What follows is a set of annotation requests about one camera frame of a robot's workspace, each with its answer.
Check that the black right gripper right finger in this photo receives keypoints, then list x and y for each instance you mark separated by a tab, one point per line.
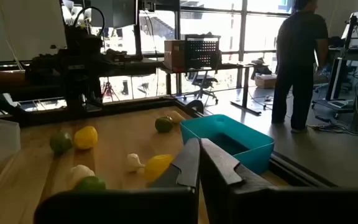
222	174

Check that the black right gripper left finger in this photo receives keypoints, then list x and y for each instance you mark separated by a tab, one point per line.
182	174

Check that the yellow lemon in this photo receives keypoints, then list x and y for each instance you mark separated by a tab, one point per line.
85	137
155	166

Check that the white garlic bulb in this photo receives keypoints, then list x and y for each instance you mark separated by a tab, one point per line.
81	172
134	161

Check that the green lime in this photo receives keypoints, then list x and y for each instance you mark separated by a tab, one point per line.
90	184
61	142
163	125

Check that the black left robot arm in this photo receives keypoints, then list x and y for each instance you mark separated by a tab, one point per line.
82	62

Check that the blue plastic basket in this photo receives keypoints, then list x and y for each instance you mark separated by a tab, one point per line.
197	127

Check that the black table clamp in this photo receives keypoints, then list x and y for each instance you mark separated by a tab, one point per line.
194	106

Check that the black office chair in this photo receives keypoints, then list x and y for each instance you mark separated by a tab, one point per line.
202	82

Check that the small cardboard box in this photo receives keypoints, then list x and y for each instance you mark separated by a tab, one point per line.
265	81

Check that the long black desk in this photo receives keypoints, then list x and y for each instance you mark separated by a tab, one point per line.
235	66

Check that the black tripod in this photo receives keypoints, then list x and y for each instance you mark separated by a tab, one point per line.
107	88

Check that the brown cardboard box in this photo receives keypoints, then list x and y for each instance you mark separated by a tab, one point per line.
174	54

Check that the black perforated crate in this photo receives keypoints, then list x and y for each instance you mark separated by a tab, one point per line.
202	51

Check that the person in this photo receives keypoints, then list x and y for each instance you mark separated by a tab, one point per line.
297	62

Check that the large glass window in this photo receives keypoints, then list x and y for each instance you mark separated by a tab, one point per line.
259	31

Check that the rolling equipment stand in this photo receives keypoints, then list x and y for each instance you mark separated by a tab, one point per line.
336	77

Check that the black hanging monitor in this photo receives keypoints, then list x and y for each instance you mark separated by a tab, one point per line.
113	12

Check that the black metal table frame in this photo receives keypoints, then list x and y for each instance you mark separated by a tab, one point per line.
135	106

